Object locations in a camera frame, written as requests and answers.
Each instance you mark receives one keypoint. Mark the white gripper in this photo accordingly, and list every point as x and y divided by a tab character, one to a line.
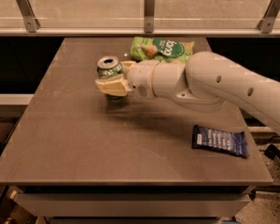
141	77

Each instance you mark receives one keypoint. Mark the green soda can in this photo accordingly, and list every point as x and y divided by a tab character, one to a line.
109	66

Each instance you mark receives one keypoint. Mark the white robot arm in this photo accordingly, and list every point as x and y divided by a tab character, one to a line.
204	83

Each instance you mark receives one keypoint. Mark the green snack bag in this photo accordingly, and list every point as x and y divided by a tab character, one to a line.
160	49

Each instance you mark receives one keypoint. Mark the glass barrier panel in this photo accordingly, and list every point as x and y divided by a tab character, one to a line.
179	14

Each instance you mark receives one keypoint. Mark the blue snack bar wrapper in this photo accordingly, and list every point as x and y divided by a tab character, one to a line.
234	144

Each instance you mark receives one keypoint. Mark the middle metal bracket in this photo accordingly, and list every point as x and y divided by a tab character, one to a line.
149	10

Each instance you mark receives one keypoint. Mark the metal bracket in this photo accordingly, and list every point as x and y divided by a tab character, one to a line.
31	22
267	22
149	10

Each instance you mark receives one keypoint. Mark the left metal bracket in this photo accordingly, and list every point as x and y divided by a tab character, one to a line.
31	22

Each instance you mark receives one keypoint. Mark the right metal bracket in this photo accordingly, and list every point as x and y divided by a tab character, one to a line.
267	22

